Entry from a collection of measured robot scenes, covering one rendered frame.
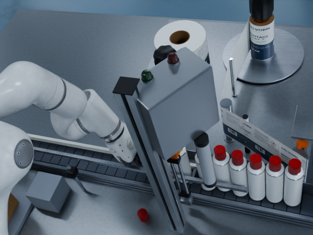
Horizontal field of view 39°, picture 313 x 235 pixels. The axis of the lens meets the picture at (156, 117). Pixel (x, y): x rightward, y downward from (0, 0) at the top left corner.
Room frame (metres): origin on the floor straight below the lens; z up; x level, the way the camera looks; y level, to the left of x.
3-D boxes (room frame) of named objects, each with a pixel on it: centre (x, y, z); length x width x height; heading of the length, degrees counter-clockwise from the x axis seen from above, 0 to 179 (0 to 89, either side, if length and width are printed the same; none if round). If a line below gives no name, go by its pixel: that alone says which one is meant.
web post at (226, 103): (0.88, -0.22, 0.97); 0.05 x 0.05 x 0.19
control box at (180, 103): (0.66, -0.05, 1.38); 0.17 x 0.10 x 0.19; 112
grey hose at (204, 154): (0.62, -0.09, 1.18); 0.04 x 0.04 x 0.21
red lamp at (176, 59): (0.70, -0.07, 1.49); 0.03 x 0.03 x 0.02
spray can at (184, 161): (0.78, -0.03, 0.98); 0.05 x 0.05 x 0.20
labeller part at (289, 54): (1.20, -0.47, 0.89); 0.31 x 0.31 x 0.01
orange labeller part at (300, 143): (0.64, -0.36, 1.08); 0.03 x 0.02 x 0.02; 57
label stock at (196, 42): (1.29, -0.18, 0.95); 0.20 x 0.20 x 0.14
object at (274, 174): (0.62, -0.27, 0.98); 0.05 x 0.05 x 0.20
